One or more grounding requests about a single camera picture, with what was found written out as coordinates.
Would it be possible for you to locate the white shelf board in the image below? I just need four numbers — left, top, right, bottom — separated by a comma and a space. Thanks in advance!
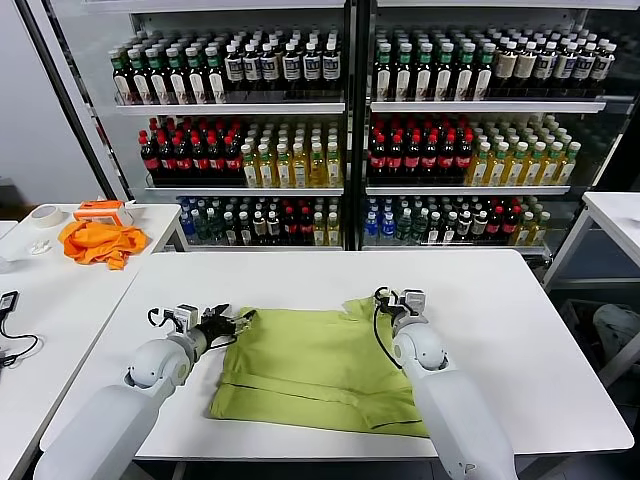
361, 243, 552, 251
187, 244, 344, 252
369, 100, 607, 114
113, 102, 347, 117
144, 187, 345, 198
364, 185, 572, 197

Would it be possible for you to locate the orange and white box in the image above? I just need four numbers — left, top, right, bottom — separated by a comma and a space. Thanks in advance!
72, 200, 135, 228

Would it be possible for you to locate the black vertical cabinet post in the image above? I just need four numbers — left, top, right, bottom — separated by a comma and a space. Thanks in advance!
344, 0, 374, 251

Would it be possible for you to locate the thin black cable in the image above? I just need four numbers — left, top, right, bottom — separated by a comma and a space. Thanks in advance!
0, 312, 40, 371

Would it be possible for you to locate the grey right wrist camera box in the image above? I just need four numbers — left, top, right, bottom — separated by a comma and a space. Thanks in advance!
398, 288, 429, 320

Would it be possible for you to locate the white cap cream label bottle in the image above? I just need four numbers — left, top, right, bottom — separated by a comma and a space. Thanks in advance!
493, 42, 518, 95
512, 42, 539, 95

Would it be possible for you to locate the green cap dark tea bottle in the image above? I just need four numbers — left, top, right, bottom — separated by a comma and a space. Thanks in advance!
164, 47, 189, 107
184, 47, 208, 106
375, 43, 394, 103
395, 43, 415, 103
127, 48, 152, 107
415, 43, 435, 103
204, 46, 227, 106
109, 48, 135, 107
435, 43, 456, 103
473, 43, 496, 103
145, 48, 170, 107
454, 43, 477, 103

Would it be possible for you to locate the crumpled orange cloth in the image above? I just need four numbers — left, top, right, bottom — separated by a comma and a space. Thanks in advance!
58, 221, 150, 272

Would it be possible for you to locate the grey crumpled bag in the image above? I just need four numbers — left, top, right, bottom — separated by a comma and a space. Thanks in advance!
593, 303, 640, 364

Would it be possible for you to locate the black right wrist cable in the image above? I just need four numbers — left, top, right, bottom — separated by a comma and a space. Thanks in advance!
372, 287, 405, 371

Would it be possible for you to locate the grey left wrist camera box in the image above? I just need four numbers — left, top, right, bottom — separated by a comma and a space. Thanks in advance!
164, 302, 202, 335

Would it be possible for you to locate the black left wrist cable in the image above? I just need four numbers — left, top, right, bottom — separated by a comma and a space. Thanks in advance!
146, 307, 176, 332

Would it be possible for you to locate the beige masking tape roll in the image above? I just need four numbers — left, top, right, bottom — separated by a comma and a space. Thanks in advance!
29, 204, 65, 230

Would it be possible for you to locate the grey slanted metal leg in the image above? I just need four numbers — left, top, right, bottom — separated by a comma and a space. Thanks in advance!
597, 342, 640, 386

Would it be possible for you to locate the white cap navy label bottle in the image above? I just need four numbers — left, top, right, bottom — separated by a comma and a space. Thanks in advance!
321, 40, 341, 94
223, 43, 245, 94
260, 43, 282, 94
281, 42, 302, 94
532, 42, 559, 95
241, 43, 263, 94
571, 42, 598, 97
551, 42, 578, 96
301, 42, 322, 94
589, 43, 618, 97

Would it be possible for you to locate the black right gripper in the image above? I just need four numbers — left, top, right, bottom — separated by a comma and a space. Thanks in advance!
382, 299, 405, 326

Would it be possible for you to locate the light green t-shirt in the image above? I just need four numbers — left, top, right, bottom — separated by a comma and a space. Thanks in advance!
207, 297, 431, 439

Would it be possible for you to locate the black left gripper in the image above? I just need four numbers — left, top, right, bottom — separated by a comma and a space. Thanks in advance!
198, 303, 258, 351

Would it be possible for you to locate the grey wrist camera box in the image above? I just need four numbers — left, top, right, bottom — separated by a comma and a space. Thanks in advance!
398, 288, 429, 320
164, 302, 202, 335

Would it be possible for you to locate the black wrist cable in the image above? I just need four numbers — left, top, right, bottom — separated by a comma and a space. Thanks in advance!
372, 287, 405, 371
146, 307, 176, 332

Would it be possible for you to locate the black slanted frame pole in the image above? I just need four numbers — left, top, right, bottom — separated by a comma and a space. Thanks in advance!
14, 0, 132, 204

